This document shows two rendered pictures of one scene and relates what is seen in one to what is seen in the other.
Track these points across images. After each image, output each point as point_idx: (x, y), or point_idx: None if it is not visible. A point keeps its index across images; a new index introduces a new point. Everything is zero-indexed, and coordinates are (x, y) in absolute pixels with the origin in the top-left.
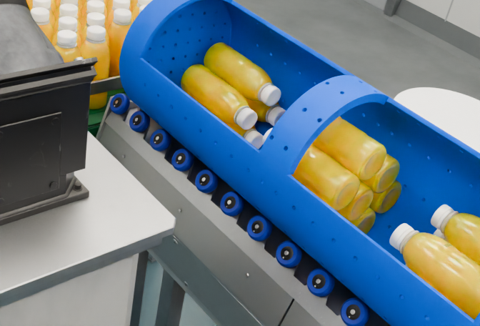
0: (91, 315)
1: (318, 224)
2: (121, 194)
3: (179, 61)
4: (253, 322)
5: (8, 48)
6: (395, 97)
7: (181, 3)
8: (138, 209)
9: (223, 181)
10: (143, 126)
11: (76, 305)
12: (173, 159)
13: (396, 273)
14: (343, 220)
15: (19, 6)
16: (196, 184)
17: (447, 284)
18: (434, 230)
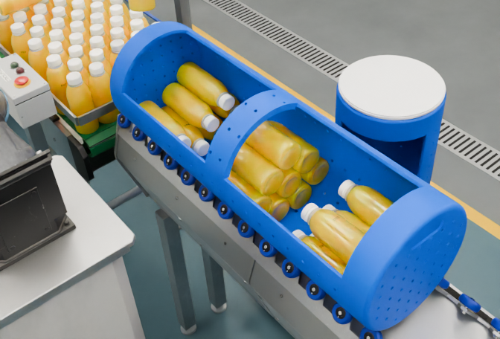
0: (94, 302)
1: (248, 212)
2: (98, 221)
3: (161, 81)
4: (237, 274)
5: None
6: (341, 73)
7: (143, 46)
8: (109, 232)
9: None
10: (141, 137)
11: (81, 299)
12: (164, 161)
13: (295, 246)
14: (260, 210)
15: None
16: (181, 180)
17: (335, 248)
18: None
